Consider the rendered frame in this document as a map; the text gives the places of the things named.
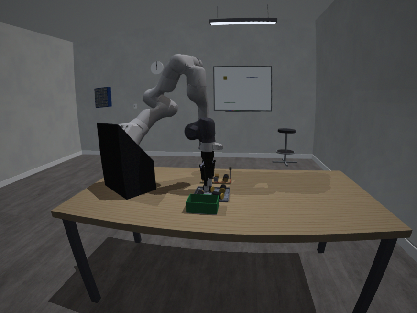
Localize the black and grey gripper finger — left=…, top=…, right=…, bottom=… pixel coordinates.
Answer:
left=199, top=161, right=210, bottom=191
left=208, top=160, right=216, bottom=186

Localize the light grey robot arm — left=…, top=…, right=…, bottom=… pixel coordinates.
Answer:
left=119, top=54, right=223, bottom=152

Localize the green open box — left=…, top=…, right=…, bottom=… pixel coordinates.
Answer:
left=186, top=194, right=219, bottom=215

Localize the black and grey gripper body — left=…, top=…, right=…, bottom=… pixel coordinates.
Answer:
left=201, top=151, right=214, bottom=167

